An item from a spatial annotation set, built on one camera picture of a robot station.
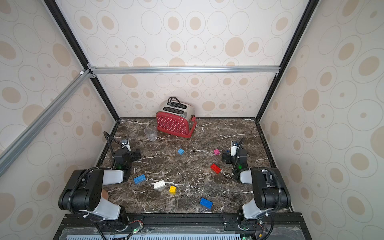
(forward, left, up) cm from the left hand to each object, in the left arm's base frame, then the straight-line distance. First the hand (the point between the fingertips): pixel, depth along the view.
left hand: (133, 146), depth 93 cm
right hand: (-1, -66, -2) cm, 66 cm away
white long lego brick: (-21, -19, -7) cm, 29 cm away
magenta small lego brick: (+1, -53, -8) cm, 54 cm away
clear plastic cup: (+15, -7, -4) cm, 18 cm away
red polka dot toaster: (+16, -26, +9) cm, 32 cm away
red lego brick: (-11, -51, -8) cm, 53 cm away
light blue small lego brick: (+1, -29, -8) cm, 30 cm away
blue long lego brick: (-18, -7, -7) cm, 21 cm away
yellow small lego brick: (-25, -27, -5) cm, 37 cm away
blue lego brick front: (-31, -45, -6) cm, 55 cm away
